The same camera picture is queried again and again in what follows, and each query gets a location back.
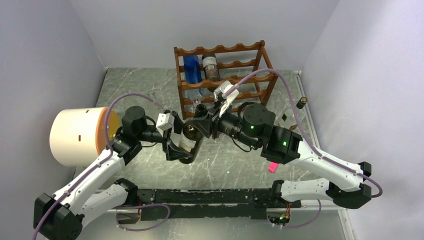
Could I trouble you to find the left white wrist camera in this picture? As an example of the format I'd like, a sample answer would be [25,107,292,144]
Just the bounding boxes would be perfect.
[156,113,175,135]

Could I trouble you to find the labelled green wine bottle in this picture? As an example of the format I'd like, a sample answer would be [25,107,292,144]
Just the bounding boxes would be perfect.
[202,53,221,82]

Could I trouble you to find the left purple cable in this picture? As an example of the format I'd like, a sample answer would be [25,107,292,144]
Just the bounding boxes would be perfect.
[31,92,167,240]

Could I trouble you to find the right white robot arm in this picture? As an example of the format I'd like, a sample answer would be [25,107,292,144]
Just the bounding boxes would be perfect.
[188,103,372,209]

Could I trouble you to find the clear square liquor bottle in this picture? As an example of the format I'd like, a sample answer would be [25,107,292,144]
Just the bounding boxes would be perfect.
[278,96,308,131]

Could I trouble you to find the white orange cylinder drum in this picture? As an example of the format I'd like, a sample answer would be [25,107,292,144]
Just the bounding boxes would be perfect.
[49,107,108,167]

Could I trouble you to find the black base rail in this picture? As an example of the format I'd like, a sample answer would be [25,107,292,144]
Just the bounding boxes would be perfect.
[82,188,342,222]

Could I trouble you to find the wooden wine rack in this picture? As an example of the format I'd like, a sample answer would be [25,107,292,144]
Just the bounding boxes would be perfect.
[173,40,278,120]

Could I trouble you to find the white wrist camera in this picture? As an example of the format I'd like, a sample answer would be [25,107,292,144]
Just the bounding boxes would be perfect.
[213,80,240,117]
[156,113,175,135]

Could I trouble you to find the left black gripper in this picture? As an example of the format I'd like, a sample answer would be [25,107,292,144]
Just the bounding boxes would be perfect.
[136,111,195,160]

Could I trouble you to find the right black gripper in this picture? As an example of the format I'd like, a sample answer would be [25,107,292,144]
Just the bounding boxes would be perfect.
[190,99,260,149]

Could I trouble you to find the pink plastic clip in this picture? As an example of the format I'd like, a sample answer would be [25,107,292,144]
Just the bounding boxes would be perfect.
[268,162,278,173]

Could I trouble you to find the dark green wine bottle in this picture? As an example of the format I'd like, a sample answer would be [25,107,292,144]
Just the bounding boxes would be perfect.
[178,119,204,164]

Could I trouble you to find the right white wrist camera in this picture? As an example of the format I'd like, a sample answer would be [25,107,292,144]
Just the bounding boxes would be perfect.
[213,80,240,117]

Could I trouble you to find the blue square glass bottle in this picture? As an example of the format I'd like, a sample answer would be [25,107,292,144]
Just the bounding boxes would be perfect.
[183,55,205,105]

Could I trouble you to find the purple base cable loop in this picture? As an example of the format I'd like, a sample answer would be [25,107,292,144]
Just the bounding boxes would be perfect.
[115,202,171,232]

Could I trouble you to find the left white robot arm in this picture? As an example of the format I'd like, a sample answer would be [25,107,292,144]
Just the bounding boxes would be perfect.
[32,106,192,240]

